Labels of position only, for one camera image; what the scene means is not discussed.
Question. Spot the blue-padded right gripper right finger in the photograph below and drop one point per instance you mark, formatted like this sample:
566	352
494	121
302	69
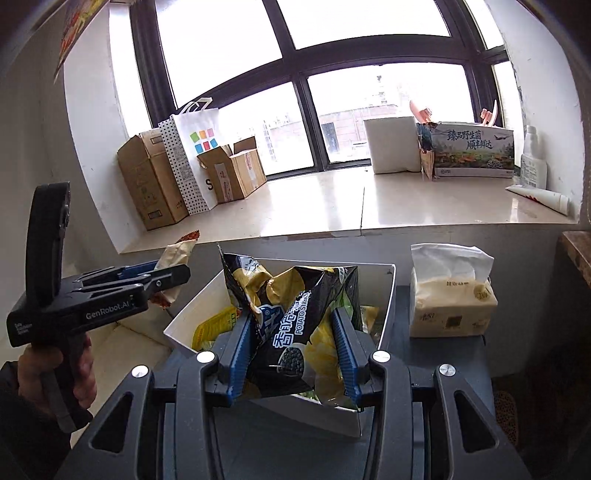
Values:
427	423

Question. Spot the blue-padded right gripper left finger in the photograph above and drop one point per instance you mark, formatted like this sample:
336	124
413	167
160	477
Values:
160	424

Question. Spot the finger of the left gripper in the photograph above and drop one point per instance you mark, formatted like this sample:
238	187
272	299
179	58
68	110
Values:
159	280
113	274

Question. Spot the black potato chip bag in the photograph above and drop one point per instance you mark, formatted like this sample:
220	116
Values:
288	308

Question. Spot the yellow-green chip bag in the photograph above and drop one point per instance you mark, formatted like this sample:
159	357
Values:
207	332

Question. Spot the black jacket left forearm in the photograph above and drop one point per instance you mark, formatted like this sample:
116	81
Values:
32	444

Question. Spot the person's left hand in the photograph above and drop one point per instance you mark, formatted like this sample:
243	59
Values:
36	365

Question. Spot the cream white sofa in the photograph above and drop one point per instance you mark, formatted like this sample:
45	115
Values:
118	347

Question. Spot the green pea snack packet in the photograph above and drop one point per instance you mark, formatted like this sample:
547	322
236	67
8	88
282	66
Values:
329	400

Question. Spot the large brown cardboard box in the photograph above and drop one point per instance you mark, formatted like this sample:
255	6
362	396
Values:
148	176

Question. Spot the small open cardboard box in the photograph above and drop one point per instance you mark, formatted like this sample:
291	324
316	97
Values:
235	171

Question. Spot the beige tissue pack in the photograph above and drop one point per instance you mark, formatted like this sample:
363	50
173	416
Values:
451	292

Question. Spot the white dotted paper bag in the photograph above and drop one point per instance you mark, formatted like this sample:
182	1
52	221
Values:
187	135

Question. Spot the white storage box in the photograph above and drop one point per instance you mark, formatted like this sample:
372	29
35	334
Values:
377	283

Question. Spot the white box on sill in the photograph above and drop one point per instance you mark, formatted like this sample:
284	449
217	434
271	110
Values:
393	144

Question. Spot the white tube on sill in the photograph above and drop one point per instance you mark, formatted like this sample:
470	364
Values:
553	200

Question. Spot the white bottle on sill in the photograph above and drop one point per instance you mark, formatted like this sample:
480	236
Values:
533	167

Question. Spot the printed landscape gift box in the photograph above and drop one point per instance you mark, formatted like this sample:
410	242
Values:
466	150

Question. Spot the window frame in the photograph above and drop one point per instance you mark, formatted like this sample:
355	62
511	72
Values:
464	46

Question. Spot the colourful wall poster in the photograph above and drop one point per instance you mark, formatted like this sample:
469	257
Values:
78	16

